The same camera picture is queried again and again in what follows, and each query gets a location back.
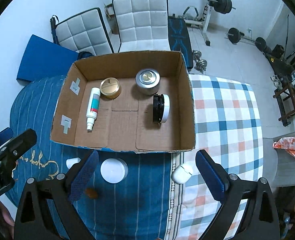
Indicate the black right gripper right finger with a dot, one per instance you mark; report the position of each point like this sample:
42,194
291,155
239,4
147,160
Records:
260,217

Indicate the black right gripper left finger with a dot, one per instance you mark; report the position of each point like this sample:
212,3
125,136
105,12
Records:
34,219

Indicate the brown oval pebble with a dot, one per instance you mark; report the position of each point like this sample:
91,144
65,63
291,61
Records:
91,193

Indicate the small white cylinder cap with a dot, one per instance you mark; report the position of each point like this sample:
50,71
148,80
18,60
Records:
70,162

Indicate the white earbuds case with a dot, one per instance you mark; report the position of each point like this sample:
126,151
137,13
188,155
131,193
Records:
182,173

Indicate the white spray bottle teal label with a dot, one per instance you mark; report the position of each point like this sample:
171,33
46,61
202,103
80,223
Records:
92,108

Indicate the white round jar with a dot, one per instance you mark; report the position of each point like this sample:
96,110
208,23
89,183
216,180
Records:
114,170

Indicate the cardboard box with blue print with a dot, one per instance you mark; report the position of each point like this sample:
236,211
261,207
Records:
125,122

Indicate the black jar with white lid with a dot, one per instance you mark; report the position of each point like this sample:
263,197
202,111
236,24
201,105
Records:
161,108

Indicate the person's left hand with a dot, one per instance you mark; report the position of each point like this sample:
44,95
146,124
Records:
6,222

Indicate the grey armchair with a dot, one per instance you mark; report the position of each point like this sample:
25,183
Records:
278,165

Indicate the orange white patterned cloth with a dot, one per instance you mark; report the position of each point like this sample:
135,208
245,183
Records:
287,144

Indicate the blue foam mat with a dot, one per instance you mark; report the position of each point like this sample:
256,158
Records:
42,59

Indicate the plaid checked blanket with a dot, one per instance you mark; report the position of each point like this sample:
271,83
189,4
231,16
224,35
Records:
228,127

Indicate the blue striped bed sheet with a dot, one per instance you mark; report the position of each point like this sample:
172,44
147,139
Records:
139,207

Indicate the gold round tin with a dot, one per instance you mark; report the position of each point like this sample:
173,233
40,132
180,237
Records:
110,88

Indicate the dark wooden chair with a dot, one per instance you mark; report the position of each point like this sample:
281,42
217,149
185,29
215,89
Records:
281,95

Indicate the left white quilted chair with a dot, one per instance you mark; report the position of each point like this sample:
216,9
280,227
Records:
84,31

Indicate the white quilted chair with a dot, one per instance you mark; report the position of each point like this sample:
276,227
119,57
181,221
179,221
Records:
84,31
142,24

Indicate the silver round tin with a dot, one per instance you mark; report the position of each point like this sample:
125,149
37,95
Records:
148,81

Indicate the chrome dumbbells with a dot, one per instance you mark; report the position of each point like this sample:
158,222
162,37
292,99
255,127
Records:
201,64

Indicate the barbell on floor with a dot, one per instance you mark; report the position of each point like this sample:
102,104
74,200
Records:
235,36

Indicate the right white quilted chair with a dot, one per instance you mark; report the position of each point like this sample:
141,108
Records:
142,24

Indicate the black weight bench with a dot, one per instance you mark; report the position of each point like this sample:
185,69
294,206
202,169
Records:
179,39

